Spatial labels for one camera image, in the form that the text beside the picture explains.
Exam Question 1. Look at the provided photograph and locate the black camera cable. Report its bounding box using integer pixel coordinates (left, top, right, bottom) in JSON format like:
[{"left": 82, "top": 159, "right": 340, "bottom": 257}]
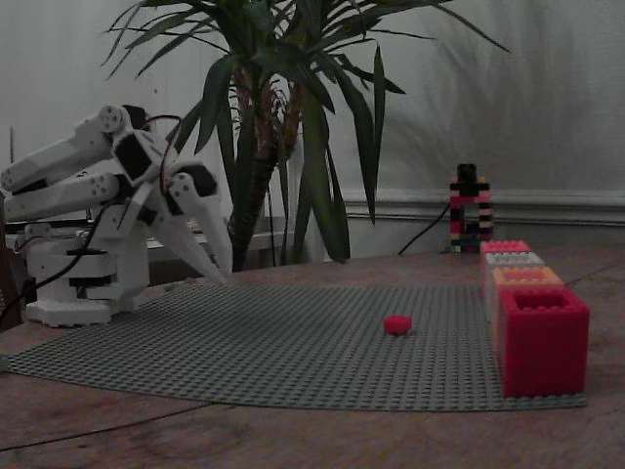
[{"left": 397, "top": 200, "right": 453, "bottom": 257}]

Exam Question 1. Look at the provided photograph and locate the thin dark table cable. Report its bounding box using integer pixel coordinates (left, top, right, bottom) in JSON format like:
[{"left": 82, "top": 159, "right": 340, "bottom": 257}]
[{"left": 0, "top": 400, "right": 216, "bottom": 453}]

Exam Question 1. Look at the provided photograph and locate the white brick box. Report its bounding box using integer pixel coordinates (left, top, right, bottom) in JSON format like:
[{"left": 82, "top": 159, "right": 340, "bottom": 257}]
[{"left": 482, "top": 251, "right": 546, "bottom": 321}]

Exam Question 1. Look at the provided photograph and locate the small red round brick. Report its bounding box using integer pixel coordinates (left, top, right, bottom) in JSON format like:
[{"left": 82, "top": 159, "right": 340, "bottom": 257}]
[{"left": 383, "top": 315, "right": 413, "bottom": 336}]

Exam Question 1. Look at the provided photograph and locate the large red brick box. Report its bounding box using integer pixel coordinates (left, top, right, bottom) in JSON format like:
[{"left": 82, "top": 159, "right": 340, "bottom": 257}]
[{"left": 498, "top": 287, "right": 591, "bottom": 398}]

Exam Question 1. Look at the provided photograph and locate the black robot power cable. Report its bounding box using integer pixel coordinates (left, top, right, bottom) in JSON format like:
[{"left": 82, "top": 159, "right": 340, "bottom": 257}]
[{"left": 0, "top": 229, "right": 107, "bottom": 334}]

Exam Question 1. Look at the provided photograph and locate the grey Lego baseplate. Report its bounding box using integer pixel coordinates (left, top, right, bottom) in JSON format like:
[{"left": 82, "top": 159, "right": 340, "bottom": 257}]
[{"left": 7, "top": 282, "right": 588, "bottom": 414}]

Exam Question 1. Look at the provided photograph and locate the red gripper wire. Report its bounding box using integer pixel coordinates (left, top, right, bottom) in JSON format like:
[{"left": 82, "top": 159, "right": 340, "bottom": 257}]
[{"left": 145, "top": 114, "right": 183, "bottom": 192}]

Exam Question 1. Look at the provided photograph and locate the green potted palm plant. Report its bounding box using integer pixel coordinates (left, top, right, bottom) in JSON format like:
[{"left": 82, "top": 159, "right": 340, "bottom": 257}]
[{"left": 100, "top": 0, "right": 512, "bottom": 273}]

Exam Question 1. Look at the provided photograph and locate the multicolour brick tower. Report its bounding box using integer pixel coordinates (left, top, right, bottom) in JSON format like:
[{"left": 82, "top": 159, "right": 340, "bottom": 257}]
[{"left": 448, "top": 175, "right": 492, "bottom": 254}]

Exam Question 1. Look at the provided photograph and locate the pink brick box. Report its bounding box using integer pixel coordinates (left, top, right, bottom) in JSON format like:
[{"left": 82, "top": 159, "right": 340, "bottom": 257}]
[{"left": 479, "top": 239, "right": 532, "bottom": 294}]

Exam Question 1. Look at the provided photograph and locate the orange brick box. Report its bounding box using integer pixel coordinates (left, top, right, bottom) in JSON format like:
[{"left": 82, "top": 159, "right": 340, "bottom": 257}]
[{"left": 490, "top": 266, "right": 565, "bottom": 353}]

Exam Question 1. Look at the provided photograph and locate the brown wooden object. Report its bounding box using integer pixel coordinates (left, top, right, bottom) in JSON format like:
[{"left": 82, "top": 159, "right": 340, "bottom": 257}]
[{"left": 0, "top": 233, "right": 24, "bottom": 332}]

